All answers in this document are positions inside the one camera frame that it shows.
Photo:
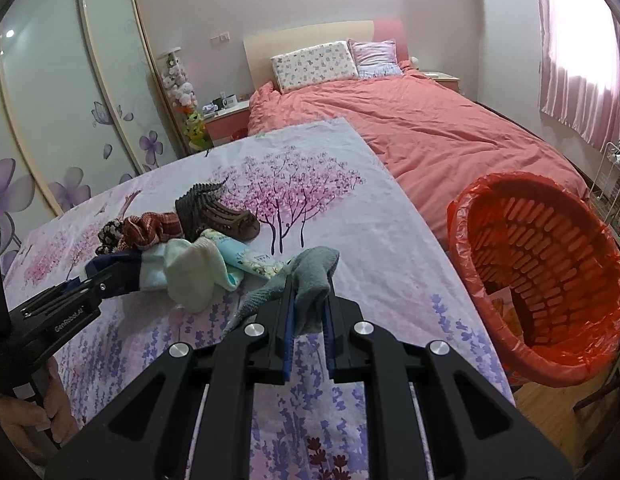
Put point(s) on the floral pink purple tablecloth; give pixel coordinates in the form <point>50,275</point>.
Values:
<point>312,185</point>

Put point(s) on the pink striped pillow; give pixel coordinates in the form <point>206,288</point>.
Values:
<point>375,59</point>

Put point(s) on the right nightstand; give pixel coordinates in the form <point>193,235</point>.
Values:
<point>444,79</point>

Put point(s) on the bed with salmon duvet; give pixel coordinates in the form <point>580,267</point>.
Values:
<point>431,139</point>

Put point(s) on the pink window curtain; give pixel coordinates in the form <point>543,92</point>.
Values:
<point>580,68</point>

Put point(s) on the white wire trolley rack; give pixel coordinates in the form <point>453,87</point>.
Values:
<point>604,191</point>

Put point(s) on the cream pink headboard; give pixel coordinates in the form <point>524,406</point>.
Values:
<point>259,48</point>

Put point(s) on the red plaid scrunchie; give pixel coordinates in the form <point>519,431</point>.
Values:
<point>149,229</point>

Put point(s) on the left pink nightstand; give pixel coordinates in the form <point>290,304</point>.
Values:
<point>229,125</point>

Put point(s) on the sliding floral wardrobe door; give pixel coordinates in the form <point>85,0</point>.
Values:
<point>81,110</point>

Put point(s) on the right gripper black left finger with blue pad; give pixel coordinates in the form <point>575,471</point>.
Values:
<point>189,414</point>

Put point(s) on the grey green sock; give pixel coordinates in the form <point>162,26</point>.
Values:
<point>311,275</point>

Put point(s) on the person's left hand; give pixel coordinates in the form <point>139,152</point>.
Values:
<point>18,415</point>

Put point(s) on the red plastic laundry basket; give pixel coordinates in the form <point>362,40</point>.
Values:
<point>543,273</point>

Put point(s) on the hanging plush toys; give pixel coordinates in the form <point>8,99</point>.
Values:
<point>184,104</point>

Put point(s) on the brown hair clip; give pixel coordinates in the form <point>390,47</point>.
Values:
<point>241,225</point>

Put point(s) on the light blue tube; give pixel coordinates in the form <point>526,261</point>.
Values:
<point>241,256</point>

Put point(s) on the floral white pillow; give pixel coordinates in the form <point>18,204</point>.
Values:
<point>313,65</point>

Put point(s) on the blue tissue packet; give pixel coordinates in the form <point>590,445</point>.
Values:
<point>152,270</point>

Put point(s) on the white cream sock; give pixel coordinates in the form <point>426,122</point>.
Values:
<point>194,270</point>

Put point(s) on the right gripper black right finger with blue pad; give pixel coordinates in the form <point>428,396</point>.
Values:
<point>429,413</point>

